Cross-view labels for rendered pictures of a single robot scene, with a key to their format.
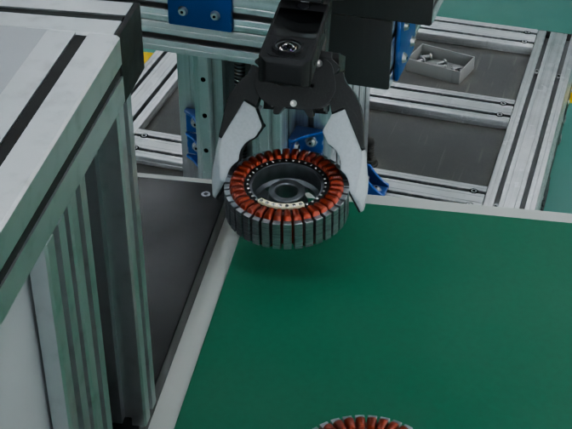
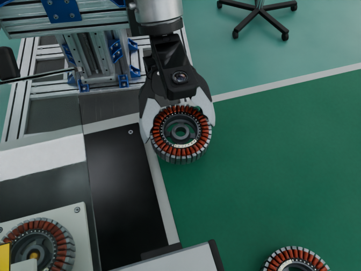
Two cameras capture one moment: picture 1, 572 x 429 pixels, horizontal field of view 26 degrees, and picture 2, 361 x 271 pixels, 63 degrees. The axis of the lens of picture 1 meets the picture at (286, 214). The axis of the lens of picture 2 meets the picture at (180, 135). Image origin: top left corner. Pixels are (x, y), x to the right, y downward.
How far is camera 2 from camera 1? 70 cm
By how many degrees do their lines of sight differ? 29
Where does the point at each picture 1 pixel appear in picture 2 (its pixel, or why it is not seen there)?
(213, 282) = (157, 179)
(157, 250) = (128, 177)
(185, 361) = (172, 235)
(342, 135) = (201, 98)
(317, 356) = (226, 206)
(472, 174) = not seen: hidden behind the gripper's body
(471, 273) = (258, 130)
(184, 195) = (121, 136)
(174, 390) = not seen: hidden behind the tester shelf
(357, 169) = (211, 111)
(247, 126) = (153, 109)
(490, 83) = not seen: outside the picture
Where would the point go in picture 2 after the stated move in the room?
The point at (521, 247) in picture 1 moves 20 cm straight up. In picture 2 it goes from (268, 108) to (299, 35)
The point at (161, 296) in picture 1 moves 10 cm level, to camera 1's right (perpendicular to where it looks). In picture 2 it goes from (145, 207) to (196, 184)
